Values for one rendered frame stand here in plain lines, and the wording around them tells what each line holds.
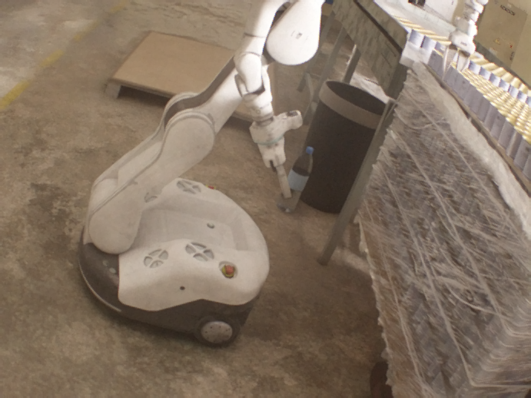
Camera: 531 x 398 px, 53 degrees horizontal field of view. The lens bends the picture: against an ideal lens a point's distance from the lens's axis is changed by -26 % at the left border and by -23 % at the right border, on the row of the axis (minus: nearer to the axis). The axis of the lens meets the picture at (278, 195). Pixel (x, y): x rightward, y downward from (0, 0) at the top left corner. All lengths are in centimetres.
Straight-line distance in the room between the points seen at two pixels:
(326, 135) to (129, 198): 151
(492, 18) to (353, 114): 615
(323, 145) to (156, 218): 128
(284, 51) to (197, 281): 73
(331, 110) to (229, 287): 145
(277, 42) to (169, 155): 46
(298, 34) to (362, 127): 143
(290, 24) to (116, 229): 84
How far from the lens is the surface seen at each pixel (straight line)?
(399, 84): 279
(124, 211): 207
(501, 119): 167
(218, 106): 199
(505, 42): 928
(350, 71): 372
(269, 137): 182
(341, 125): 327
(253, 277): 212
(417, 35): 297
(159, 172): 201
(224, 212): 238
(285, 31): 189
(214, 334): 221
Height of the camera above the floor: 145
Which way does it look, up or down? 25 degrees down
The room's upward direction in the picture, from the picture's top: 23 degrees clockwise
